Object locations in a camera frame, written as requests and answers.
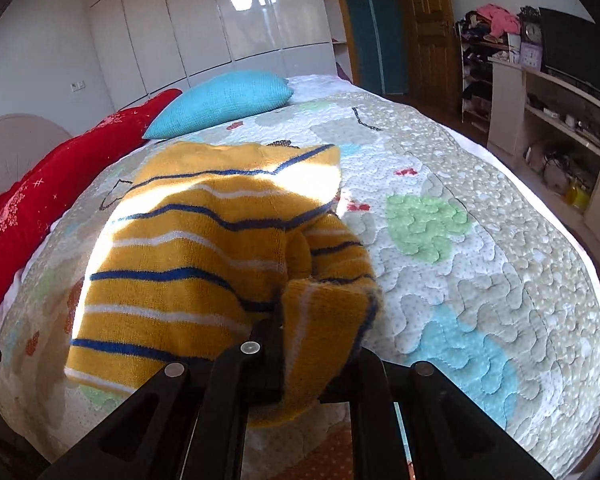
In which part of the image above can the white shelf cabinet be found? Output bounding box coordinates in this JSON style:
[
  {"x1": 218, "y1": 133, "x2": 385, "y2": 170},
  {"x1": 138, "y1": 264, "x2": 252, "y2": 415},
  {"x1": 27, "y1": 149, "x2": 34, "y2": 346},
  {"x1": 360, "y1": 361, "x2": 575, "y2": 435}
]
[{"x1": 487, "y1": 57, "x2": 600, "y2": 273}]

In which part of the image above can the red embroidered quilt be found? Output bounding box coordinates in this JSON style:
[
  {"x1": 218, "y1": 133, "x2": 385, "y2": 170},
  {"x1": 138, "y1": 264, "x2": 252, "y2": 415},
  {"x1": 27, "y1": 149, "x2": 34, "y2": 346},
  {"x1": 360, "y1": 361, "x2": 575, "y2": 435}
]
[{"x1": 0, "y1": 88, "x2": 183, "y2": 341}]

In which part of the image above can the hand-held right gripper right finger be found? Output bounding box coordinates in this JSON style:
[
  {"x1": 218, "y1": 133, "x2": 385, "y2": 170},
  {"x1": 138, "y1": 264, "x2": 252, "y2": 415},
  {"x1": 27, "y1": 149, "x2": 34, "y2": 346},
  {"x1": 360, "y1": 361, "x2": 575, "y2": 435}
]
[{"x1": 320, "y1": 350, "x2": 556, "y2": 480}]

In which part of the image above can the white bed sheet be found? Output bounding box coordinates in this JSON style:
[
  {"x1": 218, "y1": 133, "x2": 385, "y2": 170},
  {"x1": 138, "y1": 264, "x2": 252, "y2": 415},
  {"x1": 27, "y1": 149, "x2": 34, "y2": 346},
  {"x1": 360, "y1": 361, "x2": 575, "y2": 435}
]
[{"x1": 285, "y1": 74, "x2": 361, "y2": 106}]

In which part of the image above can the quilted patterned bedspread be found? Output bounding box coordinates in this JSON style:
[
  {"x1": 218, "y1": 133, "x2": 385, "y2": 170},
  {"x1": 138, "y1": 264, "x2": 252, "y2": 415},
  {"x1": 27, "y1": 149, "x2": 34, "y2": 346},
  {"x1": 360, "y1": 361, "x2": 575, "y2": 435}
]
[{"x1": 0, "y1": 76, "x2": 600, "y2": 478}]

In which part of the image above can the yellow bottle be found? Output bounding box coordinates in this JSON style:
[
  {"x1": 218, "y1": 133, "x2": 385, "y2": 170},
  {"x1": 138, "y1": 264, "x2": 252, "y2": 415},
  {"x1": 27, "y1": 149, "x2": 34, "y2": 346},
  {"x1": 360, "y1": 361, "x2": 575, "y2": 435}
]
[{"x1": 565, "y1": 180, "x2": 591, "y2": 211}]

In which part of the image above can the brown wooden door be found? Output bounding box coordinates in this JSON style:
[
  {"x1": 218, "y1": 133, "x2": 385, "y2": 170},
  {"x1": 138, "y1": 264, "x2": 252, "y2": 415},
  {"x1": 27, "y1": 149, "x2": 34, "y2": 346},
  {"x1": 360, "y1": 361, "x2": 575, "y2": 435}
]
[{"x1": 390, "y1": 0, "x2": 463, "y2": 111}]

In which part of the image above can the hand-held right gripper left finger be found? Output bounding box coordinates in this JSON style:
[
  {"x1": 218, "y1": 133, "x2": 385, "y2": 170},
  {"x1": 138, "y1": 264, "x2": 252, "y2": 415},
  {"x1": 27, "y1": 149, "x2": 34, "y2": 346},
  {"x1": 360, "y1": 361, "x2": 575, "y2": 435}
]
[{"x1": 37, "y1": 309, "x2": 286, "y2": 480}]

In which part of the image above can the ornate black table clock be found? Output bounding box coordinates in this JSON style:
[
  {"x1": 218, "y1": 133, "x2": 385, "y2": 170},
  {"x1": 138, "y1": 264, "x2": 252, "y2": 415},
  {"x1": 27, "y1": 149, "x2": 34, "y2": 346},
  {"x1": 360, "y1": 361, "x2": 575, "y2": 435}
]
[{"x1": 519, "y1": 6, "x2": 545, "y2": 68}]

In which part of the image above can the round padded headboard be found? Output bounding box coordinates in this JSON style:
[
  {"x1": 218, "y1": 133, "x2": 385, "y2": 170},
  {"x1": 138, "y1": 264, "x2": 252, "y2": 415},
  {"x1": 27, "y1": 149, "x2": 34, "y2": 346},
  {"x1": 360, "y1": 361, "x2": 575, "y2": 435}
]
[{"x1": 0, "y1": 113, "x2": 73, "y2": 208}]

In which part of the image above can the pink cloth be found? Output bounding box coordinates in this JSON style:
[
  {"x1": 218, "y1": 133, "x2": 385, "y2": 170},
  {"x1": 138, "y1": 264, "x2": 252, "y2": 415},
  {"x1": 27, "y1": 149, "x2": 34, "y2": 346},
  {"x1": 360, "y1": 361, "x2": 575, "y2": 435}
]
[{"x1": 475, "y1": 3, "x2": 522, "y2": 38}]

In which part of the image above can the blue knitted pillow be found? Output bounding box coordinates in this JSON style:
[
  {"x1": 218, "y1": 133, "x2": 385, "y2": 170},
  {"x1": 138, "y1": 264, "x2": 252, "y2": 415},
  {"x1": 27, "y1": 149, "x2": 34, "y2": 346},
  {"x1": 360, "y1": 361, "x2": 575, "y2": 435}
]
[{"x1": 142, "y1": 70, "x2": 295, "y2": 141}]

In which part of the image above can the white glossy wardrobe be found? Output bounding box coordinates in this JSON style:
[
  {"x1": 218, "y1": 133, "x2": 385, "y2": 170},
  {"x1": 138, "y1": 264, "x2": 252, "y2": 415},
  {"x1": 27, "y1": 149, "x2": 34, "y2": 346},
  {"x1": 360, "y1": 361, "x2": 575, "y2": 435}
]
[{"x1": 82, "y1": 0, "x2": 353, "y2": 111}]

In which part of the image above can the black television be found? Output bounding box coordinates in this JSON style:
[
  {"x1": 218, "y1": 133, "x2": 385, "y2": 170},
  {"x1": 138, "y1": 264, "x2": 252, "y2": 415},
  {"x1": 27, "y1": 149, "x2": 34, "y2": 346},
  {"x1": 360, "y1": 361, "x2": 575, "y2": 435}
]
[{"x1": 538, "y1": 7, "x2": 600, "y2": 98}]

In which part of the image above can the yellow striped sweater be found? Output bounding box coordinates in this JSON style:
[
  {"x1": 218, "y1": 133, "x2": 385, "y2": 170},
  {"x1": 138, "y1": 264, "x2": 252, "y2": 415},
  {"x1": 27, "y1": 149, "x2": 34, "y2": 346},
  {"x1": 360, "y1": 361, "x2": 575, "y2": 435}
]
[{"x1": 64, "y1": 141, "x2": 385, "y2": 428}]

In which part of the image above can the cluttered shoe rack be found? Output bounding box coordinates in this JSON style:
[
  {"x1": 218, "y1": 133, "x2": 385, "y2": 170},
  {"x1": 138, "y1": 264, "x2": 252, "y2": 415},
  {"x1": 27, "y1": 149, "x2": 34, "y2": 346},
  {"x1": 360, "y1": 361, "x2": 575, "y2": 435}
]
[{"x1": 455, "y1": 12, "x2": 523, "y2": 133}]

